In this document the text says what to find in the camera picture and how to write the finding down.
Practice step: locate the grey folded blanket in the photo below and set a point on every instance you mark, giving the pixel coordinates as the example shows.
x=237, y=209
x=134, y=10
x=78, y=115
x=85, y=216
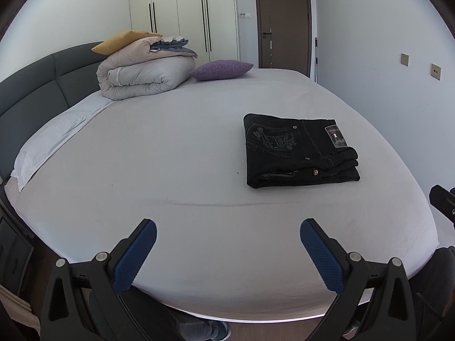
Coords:
x=170, y=45

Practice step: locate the purple pillow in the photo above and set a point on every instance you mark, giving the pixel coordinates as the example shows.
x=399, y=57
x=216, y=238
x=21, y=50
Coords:
x=220, y=70

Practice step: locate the wall socket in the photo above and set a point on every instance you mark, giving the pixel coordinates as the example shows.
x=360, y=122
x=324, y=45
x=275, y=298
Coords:
x=405, y=59
x=436, y=71

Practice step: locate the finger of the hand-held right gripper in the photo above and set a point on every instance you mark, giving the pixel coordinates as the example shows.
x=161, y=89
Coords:
x=442, y=200

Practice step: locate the black denim pants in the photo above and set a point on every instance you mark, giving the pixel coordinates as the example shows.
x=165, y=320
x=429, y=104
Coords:
x=291, y=156

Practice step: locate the person's grey shoe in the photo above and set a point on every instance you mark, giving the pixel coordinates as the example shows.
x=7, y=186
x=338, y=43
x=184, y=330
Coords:
x=220, y=331

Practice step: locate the grey padded headboard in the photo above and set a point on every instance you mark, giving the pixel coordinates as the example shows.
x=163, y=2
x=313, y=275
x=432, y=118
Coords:
x=35, y=81

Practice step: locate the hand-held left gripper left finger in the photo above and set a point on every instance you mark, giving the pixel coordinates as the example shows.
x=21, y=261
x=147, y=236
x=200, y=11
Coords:
x=137, y=255

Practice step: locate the person's leg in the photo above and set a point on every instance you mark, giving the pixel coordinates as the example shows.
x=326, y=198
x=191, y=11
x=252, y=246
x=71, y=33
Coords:
x=433, y=291
x=192, y=328

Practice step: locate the cream wardrobe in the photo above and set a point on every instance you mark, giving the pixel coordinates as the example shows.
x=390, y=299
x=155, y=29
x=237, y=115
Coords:
x=177, y=7

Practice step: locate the brown door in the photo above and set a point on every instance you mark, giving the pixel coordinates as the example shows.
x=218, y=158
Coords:
x=284, y=25

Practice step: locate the beige folded duvet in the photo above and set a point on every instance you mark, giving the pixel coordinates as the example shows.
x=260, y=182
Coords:
x=142, y=74

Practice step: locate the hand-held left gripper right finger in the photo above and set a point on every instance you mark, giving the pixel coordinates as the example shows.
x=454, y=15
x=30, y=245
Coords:
x=320, y=252

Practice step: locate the yellow pillow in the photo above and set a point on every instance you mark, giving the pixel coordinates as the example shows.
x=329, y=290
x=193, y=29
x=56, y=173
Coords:
x=121, y=41

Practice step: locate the bed with white sheet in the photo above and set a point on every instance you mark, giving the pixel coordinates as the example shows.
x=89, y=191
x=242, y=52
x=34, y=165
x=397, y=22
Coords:
x=160, y=156

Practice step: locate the dark nightstand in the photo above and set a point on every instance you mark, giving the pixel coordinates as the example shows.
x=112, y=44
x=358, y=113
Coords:
x=14, y=255

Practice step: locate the white pillow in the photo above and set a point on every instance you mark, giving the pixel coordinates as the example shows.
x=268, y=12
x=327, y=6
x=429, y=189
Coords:
x=53, y=138

